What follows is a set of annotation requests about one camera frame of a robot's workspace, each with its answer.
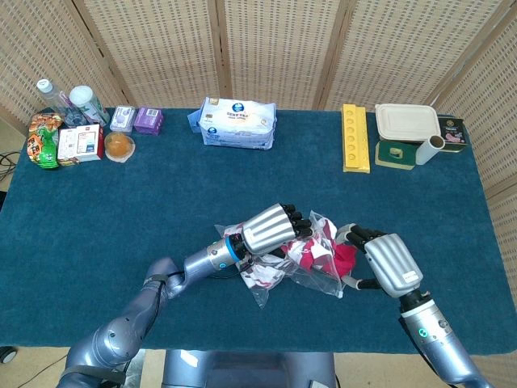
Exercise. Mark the orange green snack bag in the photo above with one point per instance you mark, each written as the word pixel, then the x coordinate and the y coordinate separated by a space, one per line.
pixel 42 141

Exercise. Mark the grey robot torso base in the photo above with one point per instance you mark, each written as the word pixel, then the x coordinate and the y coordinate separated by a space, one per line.
pixel 250 369

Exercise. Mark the green gold tin box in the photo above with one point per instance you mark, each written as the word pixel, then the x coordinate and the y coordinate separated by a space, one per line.
pixel 396 155

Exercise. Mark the woven rattan folding screen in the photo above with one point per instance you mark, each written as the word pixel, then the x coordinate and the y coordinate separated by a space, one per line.
pixel 274 48

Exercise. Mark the white red carton box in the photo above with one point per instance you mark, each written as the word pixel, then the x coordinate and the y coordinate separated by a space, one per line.
pixel 78 143

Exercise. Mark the beige lidded lunch box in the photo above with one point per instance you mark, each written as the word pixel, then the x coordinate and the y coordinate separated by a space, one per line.
pixel 406 121

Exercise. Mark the pale purple clear pack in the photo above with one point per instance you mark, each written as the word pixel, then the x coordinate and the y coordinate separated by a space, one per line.
pixel 122 119

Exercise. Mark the dark blue table cloth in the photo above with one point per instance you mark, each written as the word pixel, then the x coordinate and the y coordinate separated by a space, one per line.
pixel 121 210

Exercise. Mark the yellow block with holes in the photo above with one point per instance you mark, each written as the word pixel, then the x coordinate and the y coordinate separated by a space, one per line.
pixel 355 139

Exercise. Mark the white paper roll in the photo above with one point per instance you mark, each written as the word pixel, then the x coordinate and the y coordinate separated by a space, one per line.
pixel 428 151

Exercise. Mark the clear plastic water bottle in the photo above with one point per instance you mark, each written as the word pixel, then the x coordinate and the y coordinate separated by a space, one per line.
pixel 52 99

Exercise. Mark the black food tin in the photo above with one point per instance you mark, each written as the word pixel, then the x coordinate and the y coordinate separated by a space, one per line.
pixel 454 133

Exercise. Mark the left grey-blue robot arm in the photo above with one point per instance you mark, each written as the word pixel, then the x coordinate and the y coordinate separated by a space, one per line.
pixel 161 307

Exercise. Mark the clear plastic bag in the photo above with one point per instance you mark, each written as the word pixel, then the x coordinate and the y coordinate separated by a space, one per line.
pixel 319 279

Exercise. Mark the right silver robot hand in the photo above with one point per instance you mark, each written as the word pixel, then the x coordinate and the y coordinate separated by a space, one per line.
pixel 389 262

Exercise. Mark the purple small box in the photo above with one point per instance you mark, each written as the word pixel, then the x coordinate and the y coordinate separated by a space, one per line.
pixel 148 120

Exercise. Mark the red white patterned garment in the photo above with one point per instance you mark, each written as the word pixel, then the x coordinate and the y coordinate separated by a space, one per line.
pixel 311 250

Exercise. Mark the black caster wheel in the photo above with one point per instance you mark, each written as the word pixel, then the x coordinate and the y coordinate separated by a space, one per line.
pixel 7 355

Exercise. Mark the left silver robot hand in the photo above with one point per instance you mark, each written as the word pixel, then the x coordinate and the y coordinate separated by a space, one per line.
pixel 268 230

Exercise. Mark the grey metal table leg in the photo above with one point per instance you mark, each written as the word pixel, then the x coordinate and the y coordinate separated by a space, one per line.
pixel 135 368

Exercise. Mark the white blue tissue pack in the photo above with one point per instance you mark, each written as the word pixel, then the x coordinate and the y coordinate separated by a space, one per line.
pixel 238 123

